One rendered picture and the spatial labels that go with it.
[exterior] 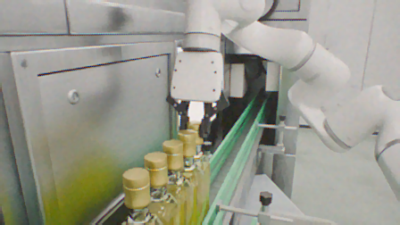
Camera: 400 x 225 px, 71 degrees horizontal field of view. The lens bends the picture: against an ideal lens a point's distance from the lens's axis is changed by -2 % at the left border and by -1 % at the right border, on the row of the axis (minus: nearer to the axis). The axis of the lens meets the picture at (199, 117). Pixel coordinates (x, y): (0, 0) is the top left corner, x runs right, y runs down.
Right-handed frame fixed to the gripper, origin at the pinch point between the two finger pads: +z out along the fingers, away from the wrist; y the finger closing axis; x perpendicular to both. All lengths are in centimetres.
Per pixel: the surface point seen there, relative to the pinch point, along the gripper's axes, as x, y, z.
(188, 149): -6.7, 1.5, 3.7
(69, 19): -21.9, -13.3, -15.6
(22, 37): -27.9, -14.9, -11.4
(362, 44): 348, 97, -97
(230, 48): 81, -12, -33
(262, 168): 96, 7, 26
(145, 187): -22.9, 1.6, 6.5
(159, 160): -18.2, 1.1, 3.8
